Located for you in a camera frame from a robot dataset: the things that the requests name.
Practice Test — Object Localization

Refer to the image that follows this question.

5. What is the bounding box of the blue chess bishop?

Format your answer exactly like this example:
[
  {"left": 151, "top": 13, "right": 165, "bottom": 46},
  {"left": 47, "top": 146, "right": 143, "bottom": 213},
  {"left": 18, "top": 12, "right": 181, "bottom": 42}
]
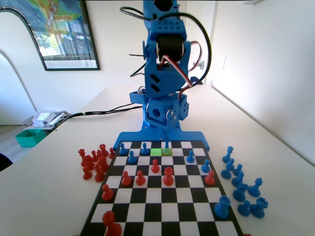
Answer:
[
  {"left": 220, "top": 158, "right": 236, "bottom": 179},
  {"left": 231, "top": 170, "right": 245, "bottom": 187}
]

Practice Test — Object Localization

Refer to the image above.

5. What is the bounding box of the blue chess rook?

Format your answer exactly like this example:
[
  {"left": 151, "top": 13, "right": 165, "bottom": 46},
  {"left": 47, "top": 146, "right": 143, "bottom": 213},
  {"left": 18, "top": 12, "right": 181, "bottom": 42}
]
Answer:
[
  {"left": 250, "top": 197, "right": 269, "bottom": 219},
  {"left": 213, "top": 195, "right": 232, "bottom": 220}
]

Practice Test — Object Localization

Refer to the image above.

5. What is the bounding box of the blue table clamp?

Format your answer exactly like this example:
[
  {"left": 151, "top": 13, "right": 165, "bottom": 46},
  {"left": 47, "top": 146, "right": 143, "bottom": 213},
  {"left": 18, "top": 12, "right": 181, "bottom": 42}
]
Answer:
[{"left": 190, "top": 76, "right": 205, "bottom": 86}]

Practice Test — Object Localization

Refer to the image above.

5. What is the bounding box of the black and white chessboard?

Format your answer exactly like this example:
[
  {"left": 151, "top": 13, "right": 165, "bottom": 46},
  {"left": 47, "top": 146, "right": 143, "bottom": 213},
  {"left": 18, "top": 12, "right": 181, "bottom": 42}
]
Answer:
[{"left": 78, "top": 140, "right": 244, "bottom": 236}]

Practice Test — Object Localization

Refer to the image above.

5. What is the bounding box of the white door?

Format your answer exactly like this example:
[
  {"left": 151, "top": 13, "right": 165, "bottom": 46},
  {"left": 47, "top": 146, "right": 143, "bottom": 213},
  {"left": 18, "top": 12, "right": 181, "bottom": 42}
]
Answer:
[{"left": 184, "top": 0, "right": 217, "bottom": 86}]

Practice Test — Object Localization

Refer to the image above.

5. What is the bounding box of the pile of papers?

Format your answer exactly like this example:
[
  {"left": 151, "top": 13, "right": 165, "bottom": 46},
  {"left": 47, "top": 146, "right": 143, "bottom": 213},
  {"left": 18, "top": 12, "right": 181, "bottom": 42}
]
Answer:
[{"left": 31, "top": 110, "right": 67, "bottom": 127}]

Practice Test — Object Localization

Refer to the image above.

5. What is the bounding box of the black framed map poster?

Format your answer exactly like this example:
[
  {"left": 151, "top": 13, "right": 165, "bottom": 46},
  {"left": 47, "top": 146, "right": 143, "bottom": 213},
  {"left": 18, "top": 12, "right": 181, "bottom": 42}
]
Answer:
[{"left": 0, "top": 0, "right": 101, "bottom": 72}]

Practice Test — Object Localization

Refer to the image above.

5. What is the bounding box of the green plastic box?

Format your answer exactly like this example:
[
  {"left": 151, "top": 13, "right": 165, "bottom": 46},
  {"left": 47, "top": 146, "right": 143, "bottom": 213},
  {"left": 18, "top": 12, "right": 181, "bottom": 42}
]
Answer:
[{"left": 15, "top": 129, "right": 45, "bottom": 148}]

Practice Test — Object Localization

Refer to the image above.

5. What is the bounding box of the white arched panel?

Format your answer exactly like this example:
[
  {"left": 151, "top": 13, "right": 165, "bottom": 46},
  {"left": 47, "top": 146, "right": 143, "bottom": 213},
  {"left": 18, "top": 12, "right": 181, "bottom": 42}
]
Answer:
[{"left": 0, "top": 7, "right": 37, "bottom": 126}]

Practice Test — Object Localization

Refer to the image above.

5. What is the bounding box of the dark round object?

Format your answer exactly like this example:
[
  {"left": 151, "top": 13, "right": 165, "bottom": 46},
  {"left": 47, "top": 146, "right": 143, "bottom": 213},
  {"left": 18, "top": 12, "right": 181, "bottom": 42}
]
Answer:
[{"left": 0, "top": 152, "right": 13, "bottom": 173}]

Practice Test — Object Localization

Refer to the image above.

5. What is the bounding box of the blue arm base plate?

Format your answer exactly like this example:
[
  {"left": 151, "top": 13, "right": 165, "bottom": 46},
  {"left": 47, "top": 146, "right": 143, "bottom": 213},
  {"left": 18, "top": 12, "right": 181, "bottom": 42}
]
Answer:
[{"left": 113, "top": 122, "right": 212, "bottom": 152}]

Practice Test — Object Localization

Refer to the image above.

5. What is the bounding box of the black table cable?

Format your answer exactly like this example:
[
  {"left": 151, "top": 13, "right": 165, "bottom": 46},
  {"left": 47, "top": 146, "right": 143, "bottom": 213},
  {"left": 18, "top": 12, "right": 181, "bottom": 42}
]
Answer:
[
  {"left": 55, "top": 106, "right": 143, "bottom": 128},
  {"left": 55, "top": 102, "right": 136, "bottom": 128}
]

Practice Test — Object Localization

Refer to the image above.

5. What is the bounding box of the red white servo wire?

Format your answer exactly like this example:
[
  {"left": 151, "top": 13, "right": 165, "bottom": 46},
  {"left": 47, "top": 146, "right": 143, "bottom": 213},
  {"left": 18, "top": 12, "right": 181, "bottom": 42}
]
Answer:
[{"left": 159, "top": 41, "right": 205, "bottom": 101}]

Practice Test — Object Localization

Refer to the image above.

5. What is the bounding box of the silver door handle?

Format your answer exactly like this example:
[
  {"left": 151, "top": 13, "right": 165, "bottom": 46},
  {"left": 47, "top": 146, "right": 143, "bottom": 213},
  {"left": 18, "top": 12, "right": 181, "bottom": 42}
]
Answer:
[{"left": 192, "top": 59, "right": 205, "bottom": 71}]

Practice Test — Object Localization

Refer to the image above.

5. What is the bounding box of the white light switch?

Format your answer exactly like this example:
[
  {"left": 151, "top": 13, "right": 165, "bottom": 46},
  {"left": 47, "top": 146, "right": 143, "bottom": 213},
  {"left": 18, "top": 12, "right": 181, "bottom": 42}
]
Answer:
[{"left": 217, "top": 54, "right": 227, "bottom": 72}]

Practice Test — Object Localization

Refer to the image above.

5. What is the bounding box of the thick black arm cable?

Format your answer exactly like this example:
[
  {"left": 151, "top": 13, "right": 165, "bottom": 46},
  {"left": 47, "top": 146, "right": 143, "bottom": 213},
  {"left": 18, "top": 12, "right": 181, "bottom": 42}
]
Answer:
[{"left": 120, "top": 6, "right": 213, "bottom": 86}]

